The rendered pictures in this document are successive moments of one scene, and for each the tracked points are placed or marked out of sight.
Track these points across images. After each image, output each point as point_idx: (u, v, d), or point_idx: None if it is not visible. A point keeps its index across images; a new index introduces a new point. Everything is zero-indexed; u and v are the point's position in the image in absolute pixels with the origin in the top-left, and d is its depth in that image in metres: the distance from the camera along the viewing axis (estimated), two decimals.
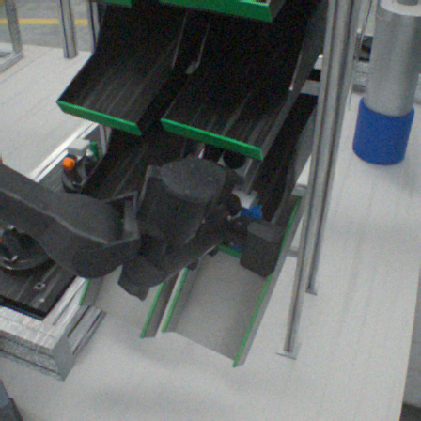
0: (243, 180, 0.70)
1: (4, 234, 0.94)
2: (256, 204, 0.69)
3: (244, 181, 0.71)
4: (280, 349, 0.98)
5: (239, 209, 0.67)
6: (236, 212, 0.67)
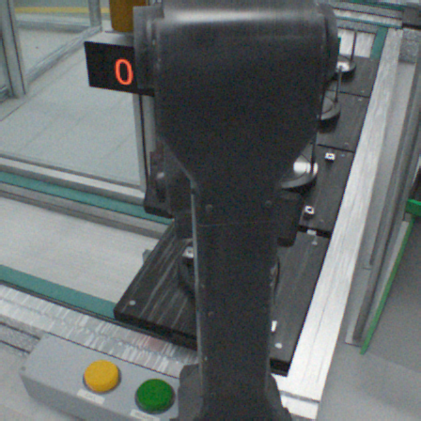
0: None
1: None
2: None
3: None
4: None
5: None
6: None
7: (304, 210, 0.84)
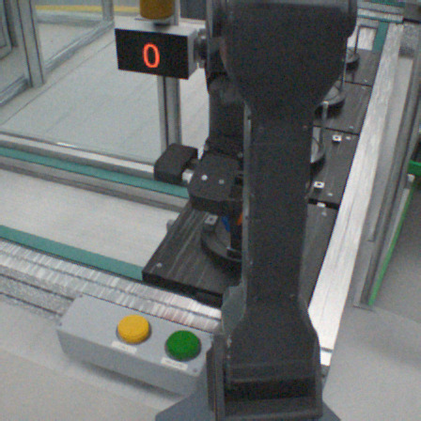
0: None
1: None
2: None
3: None
4: None
5: None
6: None
7: (313, 185, 0.91)
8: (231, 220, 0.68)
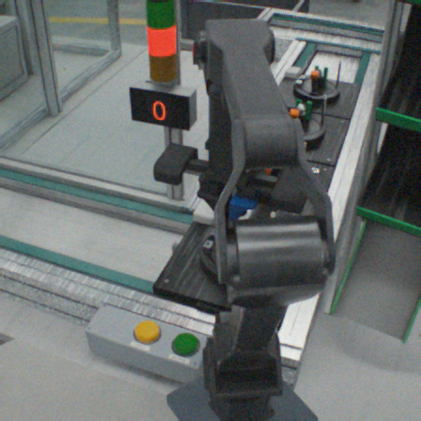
0: None
1: None
2: (254, 212, 0.97)
3: None
4: None
5: (247, 210, 0.94)
6: (245, 212, 0.94)
7: (293, 213, 1.11)
8: None
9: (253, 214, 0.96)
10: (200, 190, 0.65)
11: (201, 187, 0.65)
